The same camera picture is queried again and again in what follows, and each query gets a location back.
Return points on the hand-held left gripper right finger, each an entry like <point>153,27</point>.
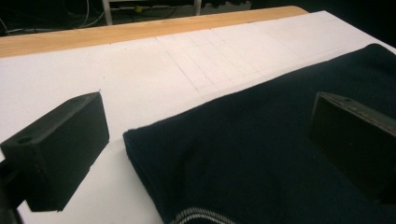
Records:
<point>355,143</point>

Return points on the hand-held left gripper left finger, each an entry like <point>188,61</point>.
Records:
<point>59,146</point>

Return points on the black knit vest grey trim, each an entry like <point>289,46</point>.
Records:
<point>255,149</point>

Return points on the white board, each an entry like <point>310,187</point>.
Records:
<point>140,77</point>

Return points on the wooden table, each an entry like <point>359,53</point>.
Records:
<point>124,31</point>

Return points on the yellow ball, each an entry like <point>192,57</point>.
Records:
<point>138,9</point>

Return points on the white metal stand frame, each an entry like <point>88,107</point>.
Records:
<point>107,12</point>

